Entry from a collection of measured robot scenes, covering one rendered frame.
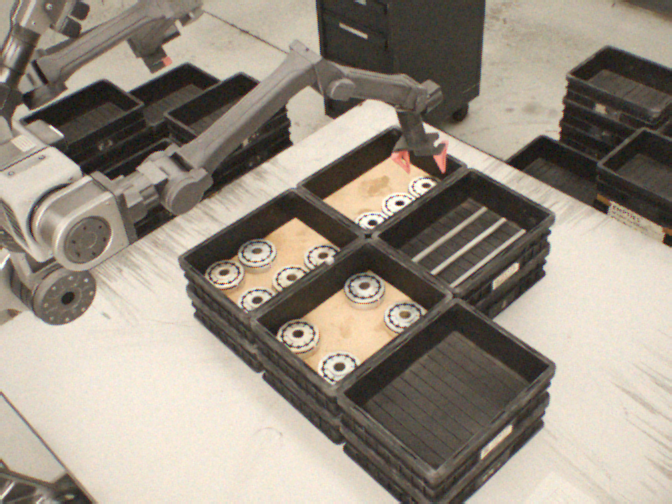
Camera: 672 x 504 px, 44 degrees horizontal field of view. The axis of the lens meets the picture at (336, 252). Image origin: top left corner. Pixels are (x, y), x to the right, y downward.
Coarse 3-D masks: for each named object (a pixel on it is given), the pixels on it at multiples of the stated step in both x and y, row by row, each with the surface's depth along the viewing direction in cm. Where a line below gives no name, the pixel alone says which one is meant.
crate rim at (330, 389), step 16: (368, 240) 215; (320, 272) 208; (416, 272) 205; (272, 304) 201; (256, 320) 197; (416, 320) 194; (272, 336) 194; (400, 336) 191; (288, 352) 190; (304, 368) 186; (320, 384) 184; (336, 384) 182
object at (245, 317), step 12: (288, 192) 231; (300, 192) 230; (264, 204) 228; (312, 204) 227; (252, 216) 225; (336, 216) 222; (228, 228) 221; (348, 228) 219; (204, 240) 219; (360, 240) 215; (192, 252) 216; (180, 264) 213; (324, 264) 209; (192, 276) 211; (204, 288) 209; (216, 288) 206; (288, 288) 204; (240, 312) 199; (252, 312) 199
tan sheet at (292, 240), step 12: (288, 228) 235; (300, 228) 235; (276, 240) 232; (288, 240) 231; (300, 240) 231; (312, 240) 231; (324, 240) 230; (288, 252) 228; (300, 252) 228; (276, 264) 225; (288, 264) 225; (300, 264) 224; (204, 276) 223; (252, 276) 222; (264, 276) 222
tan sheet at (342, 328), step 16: (368, 272) 221; (336, 304) 213; (384, 304) 212; (320, 320) 209; (336, 320) 209; (352, 320) 209; (368, 320) 208; (320, 336) 206; (336, 336) 205; (352, 336) 205; (368, 336) 205; (384, 336) 204; (320, 352) 202; (352, 352) 201; (368, 352) 201
